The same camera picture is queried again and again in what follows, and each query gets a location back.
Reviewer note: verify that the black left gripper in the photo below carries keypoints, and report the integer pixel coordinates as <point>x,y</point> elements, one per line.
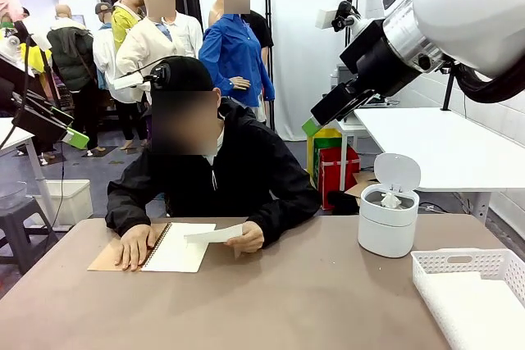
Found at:
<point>16,79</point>

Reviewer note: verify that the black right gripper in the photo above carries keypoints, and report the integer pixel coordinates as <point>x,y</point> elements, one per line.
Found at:
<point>369,59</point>

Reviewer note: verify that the white paper sheet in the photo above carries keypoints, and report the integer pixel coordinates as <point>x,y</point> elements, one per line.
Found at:
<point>209,235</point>

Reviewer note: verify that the brown spiral notebook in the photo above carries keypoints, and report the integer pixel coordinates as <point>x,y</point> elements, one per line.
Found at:
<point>180,251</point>

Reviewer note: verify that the person's left forearm black sleeve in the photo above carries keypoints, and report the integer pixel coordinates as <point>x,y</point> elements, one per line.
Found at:
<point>291,219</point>

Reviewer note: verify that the person's right forearm black sleeve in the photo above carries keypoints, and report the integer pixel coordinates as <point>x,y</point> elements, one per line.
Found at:
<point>127,206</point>

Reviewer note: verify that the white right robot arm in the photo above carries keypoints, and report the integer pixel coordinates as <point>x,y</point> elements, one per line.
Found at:
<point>471,5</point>

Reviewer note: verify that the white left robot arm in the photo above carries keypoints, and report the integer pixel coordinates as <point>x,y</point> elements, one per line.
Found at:
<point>8,53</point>

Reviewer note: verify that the crumpled white paper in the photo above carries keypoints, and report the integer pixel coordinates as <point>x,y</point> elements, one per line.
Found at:
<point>389,200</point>

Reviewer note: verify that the person's right hand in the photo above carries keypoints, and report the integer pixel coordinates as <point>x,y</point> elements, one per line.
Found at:
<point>135,243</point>

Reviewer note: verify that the person's left hand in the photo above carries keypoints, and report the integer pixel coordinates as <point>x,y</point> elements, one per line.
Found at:
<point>250,237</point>

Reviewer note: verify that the grey tray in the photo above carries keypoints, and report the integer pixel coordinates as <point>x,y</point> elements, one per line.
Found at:
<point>379,101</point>

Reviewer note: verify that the white table with leg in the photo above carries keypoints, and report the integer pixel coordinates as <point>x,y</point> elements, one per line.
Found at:
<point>12,133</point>

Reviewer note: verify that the small white side table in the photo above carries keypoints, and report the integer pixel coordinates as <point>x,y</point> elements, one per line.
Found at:
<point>343,153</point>

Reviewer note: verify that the yellow green shopping bag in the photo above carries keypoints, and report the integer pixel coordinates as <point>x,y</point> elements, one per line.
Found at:
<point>313,153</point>

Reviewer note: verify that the mannequin in dark green jacket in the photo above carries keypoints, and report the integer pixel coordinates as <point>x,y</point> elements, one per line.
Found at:
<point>69,59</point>

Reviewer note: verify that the red shopping bag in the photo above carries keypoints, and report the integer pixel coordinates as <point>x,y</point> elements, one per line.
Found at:
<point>332,174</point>

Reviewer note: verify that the brown cardboard piece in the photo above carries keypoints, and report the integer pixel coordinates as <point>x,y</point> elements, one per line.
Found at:
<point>361,186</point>

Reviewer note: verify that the clear plastic bowl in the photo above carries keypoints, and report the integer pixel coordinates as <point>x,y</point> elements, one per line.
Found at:
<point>12,192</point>

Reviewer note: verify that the mannequin with cap white shirt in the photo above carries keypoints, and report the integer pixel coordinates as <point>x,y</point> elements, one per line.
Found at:
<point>102,51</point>

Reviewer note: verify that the white storage box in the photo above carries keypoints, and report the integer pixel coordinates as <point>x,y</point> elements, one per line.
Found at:
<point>76,200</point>

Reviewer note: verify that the black bag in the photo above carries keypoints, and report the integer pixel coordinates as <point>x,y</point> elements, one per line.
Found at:
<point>342,202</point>

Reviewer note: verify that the white backdrop cloth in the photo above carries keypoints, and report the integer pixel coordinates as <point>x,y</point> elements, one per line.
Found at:
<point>303,18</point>

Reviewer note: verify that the grey plastic stool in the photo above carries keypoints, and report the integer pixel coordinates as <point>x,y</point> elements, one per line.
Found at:
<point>16,219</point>

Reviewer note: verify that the black clamp pole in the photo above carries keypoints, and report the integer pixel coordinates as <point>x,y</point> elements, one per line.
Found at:
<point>449,87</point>

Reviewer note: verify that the large white table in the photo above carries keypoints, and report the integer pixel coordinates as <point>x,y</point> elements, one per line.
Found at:
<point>443,149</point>

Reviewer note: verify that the mannequin in black t-shirt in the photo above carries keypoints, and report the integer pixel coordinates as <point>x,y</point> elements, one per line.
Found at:
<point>260,26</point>

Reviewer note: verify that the person in black jacket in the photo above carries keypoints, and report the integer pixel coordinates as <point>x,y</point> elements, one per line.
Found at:
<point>246,169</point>

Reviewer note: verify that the pink garment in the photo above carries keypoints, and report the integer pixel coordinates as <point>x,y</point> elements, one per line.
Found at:
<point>10,5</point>

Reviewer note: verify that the mannequin in yellow jacket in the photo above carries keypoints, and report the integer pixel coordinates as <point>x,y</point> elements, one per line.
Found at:
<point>121,24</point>

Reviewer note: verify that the mannequin in cream jacket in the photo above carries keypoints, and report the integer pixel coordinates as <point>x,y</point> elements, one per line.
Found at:
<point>143,46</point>

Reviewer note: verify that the mannequin in blue shirt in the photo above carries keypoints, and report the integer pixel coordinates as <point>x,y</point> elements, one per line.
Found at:
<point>238,46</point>

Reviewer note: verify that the white lidded trash bin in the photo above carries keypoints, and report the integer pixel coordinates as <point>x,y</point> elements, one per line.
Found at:
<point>387,231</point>

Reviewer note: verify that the black cap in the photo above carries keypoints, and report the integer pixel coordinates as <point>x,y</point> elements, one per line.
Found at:
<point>184,73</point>

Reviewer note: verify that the white perforated plastic basket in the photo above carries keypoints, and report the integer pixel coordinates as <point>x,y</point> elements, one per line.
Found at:
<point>422,272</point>

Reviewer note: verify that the stacked white paper sheets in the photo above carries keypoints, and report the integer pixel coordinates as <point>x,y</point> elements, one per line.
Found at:
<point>480,313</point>

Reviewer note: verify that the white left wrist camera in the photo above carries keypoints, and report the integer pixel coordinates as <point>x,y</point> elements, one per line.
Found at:
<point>41,40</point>

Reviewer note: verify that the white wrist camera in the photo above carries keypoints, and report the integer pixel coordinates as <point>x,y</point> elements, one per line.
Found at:
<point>330,18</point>
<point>41,40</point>

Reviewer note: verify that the white head-mounted camera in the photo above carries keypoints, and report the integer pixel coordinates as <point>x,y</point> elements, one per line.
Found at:
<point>127,80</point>

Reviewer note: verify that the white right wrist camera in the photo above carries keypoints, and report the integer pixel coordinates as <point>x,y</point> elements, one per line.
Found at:
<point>330,18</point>

